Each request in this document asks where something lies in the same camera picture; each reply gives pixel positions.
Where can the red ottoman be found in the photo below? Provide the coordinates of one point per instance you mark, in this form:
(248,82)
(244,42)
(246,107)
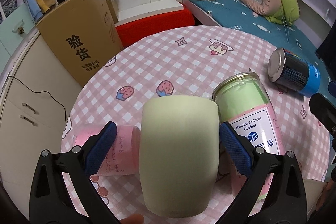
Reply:
(134,31)

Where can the green pink cookie can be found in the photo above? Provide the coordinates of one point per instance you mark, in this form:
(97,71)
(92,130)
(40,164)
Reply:
(243,102)

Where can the teal candy pattern mattress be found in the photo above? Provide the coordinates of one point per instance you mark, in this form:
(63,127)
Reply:
(234,14)

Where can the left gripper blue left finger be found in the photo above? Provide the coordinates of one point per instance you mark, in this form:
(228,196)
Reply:
(50,201)

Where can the black blue can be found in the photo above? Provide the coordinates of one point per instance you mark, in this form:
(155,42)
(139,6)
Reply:
(291,71)

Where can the large cardboard box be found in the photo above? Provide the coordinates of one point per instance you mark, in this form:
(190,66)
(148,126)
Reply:
(82,35)

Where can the cream low cabinet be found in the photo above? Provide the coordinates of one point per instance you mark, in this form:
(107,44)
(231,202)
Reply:
(37,95)

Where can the teal drawer cabinet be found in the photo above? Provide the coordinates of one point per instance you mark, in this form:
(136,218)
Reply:
(13,30)

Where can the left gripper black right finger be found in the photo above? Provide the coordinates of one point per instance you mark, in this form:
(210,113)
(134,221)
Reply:
(286,198)

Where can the pink checkered tablecloth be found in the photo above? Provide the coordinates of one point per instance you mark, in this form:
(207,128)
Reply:
(193,61)

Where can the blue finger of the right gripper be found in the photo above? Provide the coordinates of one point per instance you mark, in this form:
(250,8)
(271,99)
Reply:
(324,111)

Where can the pale green ceramic cup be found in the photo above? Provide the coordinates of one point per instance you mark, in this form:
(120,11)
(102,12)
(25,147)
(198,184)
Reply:
(178,154)

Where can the pink cylinder can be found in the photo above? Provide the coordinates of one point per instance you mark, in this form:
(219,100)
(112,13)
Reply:
(122,157)

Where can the white board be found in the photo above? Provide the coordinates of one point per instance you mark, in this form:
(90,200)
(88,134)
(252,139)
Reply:
(147,10)

